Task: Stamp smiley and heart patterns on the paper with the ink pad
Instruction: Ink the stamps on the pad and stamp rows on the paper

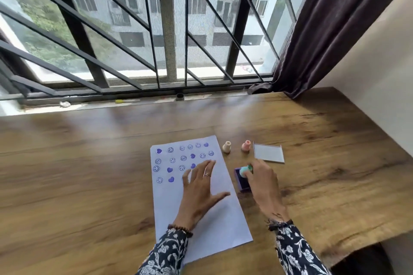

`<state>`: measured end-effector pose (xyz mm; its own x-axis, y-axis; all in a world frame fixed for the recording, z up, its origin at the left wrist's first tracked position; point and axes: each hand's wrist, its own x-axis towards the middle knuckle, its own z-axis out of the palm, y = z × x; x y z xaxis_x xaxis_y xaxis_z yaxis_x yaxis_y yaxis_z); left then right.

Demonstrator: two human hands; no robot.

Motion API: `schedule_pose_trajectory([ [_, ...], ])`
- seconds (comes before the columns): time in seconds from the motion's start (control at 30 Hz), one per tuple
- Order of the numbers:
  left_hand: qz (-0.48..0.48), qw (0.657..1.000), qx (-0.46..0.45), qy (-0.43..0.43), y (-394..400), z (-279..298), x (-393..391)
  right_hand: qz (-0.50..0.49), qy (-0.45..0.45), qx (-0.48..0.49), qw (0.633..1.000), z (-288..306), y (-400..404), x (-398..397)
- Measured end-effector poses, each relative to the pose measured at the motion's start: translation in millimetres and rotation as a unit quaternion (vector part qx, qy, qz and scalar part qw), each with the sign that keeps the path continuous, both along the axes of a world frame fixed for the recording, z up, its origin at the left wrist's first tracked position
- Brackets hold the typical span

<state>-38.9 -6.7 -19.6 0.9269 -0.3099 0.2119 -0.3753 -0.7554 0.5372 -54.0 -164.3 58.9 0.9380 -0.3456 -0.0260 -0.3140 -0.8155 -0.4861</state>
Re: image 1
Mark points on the person's right forearm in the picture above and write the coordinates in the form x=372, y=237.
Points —
x=297, y=252

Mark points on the yellow marker pen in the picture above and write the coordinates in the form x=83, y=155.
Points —
x=126, y=101

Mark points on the purple ink pad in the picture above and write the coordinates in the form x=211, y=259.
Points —
x=242, y=184

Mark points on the pink stamp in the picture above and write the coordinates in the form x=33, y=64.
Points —
x=246, y=146

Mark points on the dark brown curtain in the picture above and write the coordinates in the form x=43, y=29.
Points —
x=329, y=26

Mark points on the black metal window grille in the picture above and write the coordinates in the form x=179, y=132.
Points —
x=74, y=26

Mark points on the white paper sheet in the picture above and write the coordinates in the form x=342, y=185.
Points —
x=222, y=223

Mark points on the person's left hand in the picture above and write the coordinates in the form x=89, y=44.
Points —
x=196, y=200

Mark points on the teal green stamp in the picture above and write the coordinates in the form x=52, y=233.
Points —
x=244, y=170

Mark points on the clear ink pad lid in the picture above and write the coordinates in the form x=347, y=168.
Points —
x=268, y=153

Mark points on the beige stamp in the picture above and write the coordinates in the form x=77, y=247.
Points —
x=226, y=148

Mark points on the person's right hand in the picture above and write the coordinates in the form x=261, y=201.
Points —
x=266, y=191

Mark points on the small black cylinder cap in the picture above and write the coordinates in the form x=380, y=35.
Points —
x=180, y=97

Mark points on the white crumpled scrap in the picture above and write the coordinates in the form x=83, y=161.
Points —
x=65, y=104

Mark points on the person's left forearm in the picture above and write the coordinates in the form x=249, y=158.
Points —
x=164, y=255

